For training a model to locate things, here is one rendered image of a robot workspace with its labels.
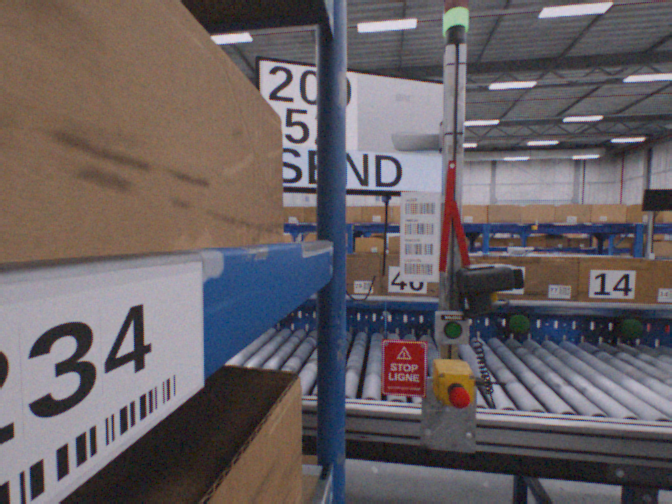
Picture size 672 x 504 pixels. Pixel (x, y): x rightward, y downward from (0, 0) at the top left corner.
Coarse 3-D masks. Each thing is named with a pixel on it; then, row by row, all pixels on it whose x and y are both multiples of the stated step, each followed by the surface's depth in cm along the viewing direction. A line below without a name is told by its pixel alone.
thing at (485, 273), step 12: (480, 264) 62; (492, 264) 62; (456, 276) 63; (468, 276) 58; (480, 276) 58; (492, 276) 58; (504, 276) 57; (516, 276) 57; (468, 288) 58; (480, 288) 58; (492, 288) 58; (504, 288) 58; (516, 288) 58; (468, 300) 61; (480, 300) 60; (492, 300) 60; (468, 312) 61; (480, 312) 59; (492, 312) 59
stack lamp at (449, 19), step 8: (448, 0) 62; (456, 0) 61; (464, 0) 61; (448, 8) 62; (456, 8) 61; (464, 8) 61; (448, 16) 62; (456, 16) 61; (464, 16) 61; (448, 24) 62; (464, 24) 62
